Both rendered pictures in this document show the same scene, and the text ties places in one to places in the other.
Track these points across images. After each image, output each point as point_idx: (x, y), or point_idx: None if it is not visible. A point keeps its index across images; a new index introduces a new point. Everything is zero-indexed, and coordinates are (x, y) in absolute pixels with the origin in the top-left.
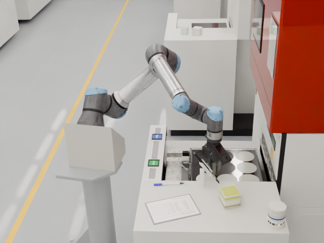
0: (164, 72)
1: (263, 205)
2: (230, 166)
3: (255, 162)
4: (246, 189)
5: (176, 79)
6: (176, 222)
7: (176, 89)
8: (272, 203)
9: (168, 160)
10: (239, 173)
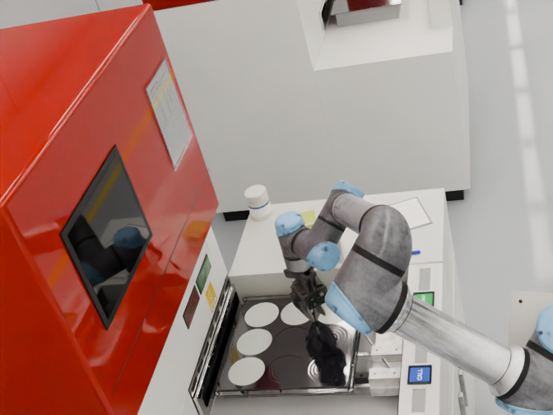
0: (367, 202)
1: (265, 237)
2: (282, 342)
3: (233, 355)
4: (278, 258)
5: (346, 202)
6: (387, 203)
7: (350, 194)
8: (259, 193)
9: (397, 345)
10: (271, 327)
